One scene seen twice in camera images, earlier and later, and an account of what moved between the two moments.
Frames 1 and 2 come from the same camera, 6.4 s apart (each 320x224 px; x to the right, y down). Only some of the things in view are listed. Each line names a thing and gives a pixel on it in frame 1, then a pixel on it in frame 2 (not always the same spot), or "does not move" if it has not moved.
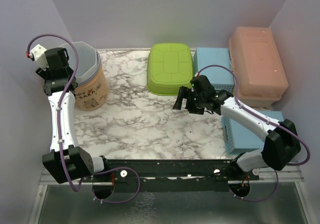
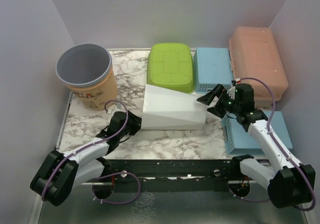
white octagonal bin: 87,58 -> 167,109
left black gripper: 45,74 -> 136,121
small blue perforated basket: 220,78 does not move
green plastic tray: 169,67 does not move
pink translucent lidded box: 261,76 does not move
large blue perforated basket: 238,137 does not move
